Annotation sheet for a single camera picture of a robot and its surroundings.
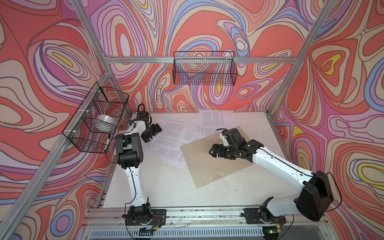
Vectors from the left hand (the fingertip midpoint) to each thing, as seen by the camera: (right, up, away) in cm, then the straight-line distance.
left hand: (158, 132), depth 105 cm
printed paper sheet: (-3, -10, -6) cm, 12 cm away
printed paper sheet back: (+47, +10, +10) cm, 49 cm away
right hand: (+39, -12, -24) cm, 47 cm away
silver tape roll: (-17, +6, -35) cm, 39 cm away
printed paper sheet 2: (+12, -1, +3) cm, 12 cm away
